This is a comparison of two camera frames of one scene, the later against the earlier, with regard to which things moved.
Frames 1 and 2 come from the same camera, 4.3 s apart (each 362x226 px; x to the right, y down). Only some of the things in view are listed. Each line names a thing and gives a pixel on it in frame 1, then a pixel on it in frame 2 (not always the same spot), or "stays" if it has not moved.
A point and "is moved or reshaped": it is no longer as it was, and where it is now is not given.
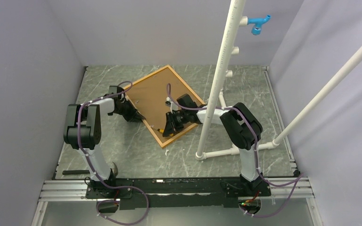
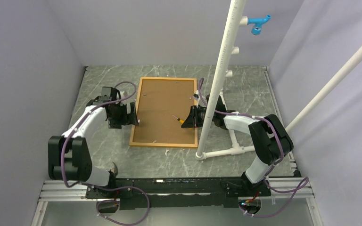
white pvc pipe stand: (228, 49) stays
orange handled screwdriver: (161, 130) is moved or reshaped
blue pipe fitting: (256, 29) stays
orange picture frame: (149, 93) is moved or reshaped
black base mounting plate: (177, 193) stays
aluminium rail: (67, 190) stays
